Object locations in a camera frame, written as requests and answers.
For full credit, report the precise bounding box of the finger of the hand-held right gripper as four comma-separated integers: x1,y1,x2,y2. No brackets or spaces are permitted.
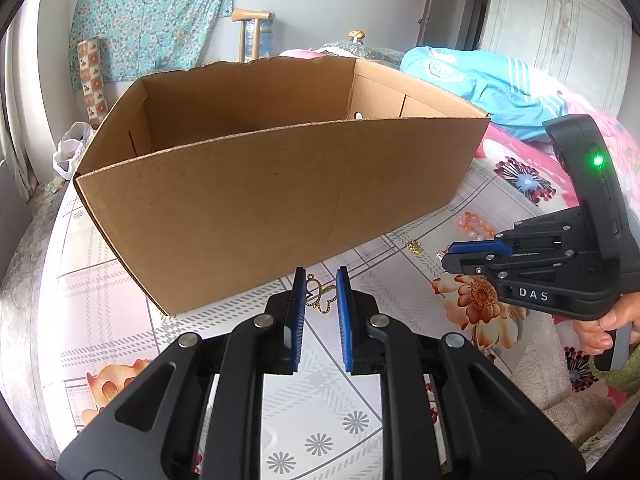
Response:
447,210,588,257
441,254,602,315

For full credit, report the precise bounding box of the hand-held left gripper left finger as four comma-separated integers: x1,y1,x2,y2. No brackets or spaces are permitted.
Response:
57,266,307,480

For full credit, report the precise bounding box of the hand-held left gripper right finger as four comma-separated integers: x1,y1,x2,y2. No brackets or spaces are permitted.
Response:
336,266,586,480

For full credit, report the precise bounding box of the gold looped pendant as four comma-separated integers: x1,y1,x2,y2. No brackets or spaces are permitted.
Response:
306,274,337,315

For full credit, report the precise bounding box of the pink bead bracelet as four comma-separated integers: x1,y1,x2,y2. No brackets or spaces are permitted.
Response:
454,211,498,241

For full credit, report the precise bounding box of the brown cardboard box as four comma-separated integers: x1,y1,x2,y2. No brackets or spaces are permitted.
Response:
72,56,492,317

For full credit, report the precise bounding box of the person's right hand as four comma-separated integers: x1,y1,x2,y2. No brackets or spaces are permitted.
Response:
572,305,640,358

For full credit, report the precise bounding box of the pink floral blanket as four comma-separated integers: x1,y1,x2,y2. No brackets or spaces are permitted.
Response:
279,47,640,396

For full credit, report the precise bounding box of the cream fuzzy blanket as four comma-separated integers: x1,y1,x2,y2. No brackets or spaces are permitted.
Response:
515,305,631,456

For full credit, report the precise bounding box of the turquoise garment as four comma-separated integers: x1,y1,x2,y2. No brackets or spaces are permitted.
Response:
400,46,571,142

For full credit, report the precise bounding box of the white wardrobe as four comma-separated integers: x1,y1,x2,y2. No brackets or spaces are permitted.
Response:
477,0,635,126

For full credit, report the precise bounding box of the floral plaid tablecloth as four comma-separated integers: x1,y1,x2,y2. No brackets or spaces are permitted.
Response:
10,157,566,480

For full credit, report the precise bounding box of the green fuzzy cloth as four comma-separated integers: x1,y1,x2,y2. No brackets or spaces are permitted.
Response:
589,355,640,396

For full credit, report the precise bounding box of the grey lace cloth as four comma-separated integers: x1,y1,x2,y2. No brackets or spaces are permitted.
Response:
317,41,406,67

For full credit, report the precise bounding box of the dark wooden door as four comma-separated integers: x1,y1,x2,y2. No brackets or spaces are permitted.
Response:
417,0,493,53

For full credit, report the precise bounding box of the wooden chair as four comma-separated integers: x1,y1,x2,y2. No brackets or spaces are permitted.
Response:
231,8,276,63

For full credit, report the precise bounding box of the white plastic bag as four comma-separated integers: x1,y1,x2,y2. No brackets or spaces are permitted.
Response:
52,121,97,181

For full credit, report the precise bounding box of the checkered patterned cloth strip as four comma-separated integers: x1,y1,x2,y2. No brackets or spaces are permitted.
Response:
76,36,109,128

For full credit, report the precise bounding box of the grey curtain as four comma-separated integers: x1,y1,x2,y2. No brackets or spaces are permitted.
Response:
0,20,41,201

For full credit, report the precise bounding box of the turquoise floral wall cloth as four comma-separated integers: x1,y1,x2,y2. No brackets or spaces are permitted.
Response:
69,0,236,83

